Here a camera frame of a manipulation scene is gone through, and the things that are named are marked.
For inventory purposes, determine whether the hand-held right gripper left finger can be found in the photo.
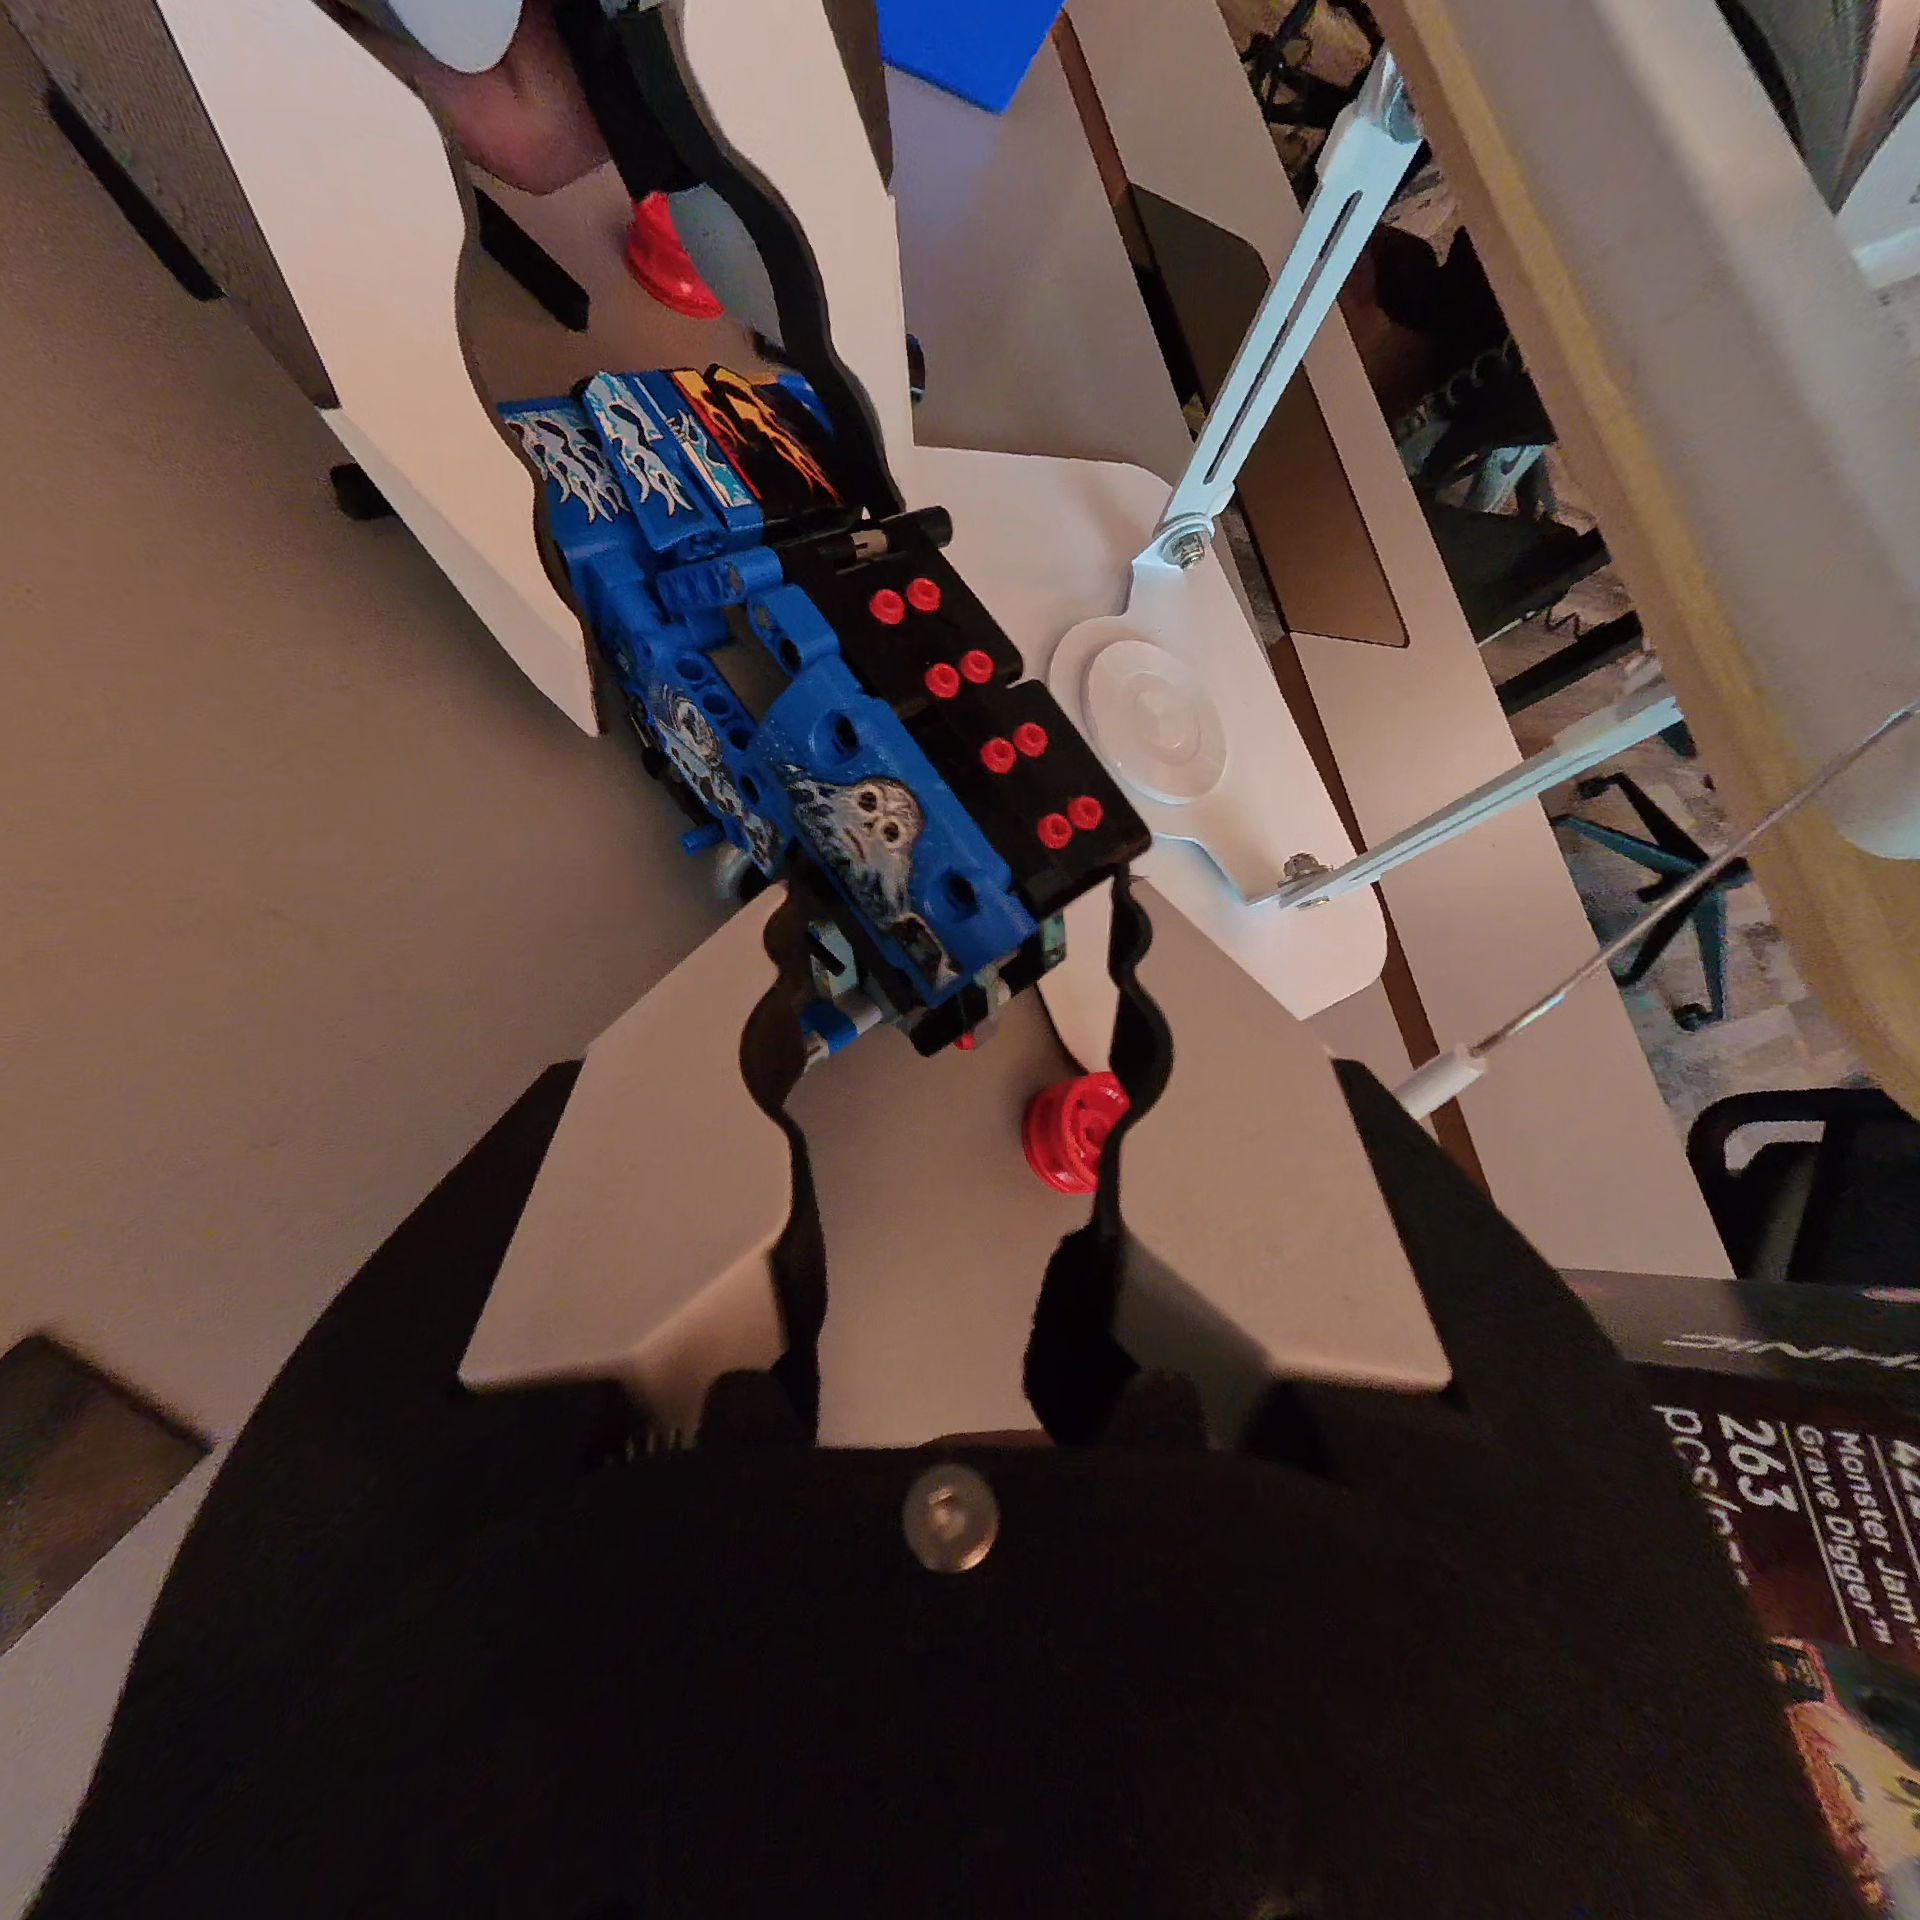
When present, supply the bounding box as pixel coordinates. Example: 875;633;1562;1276
458;886;829;1450

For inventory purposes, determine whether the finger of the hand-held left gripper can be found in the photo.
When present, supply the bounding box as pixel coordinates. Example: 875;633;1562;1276
659;0;921;513
154;0;606;741

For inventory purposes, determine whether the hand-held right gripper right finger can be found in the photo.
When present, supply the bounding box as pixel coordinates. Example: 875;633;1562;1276
1023;879;1459;1454

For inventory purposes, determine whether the blue black toy truck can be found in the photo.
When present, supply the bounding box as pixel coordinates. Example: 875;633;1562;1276
495;359;1157;1058

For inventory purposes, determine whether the person's left hand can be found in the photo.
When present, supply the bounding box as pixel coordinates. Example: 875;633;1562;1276
321;0;624;194

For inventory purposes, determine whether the blue plastic bin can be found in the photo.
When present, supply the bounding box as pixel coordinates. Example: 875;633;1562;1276
875;0;1069;115

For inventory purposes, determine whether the red toy wheel rim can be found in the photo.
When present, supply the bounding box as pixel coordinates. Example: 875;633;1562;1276
1023;1072;1130;1198
624;192;725;321

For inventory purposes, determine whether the white metal stand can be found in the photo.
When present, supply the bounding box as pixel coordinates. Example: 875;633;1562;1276
891;0;1920;1119

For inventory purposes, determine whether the office chair teal base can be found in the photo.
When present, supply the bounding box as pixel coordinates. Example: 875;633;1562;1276
1554;764;1759;1038

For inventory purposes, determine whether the black toy set box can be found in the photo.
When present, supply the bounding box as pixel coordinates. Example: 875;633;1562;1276
1562;1266;1920;1920

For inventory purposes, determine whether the white cord pull handle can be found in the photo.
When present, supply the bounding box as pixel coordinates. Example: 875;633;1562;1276
1391;718;1920;1122

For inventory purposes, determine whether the dark desk cable hatch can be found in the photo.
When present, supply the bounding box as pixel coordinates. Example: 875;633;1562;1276
1127;185;1414;651

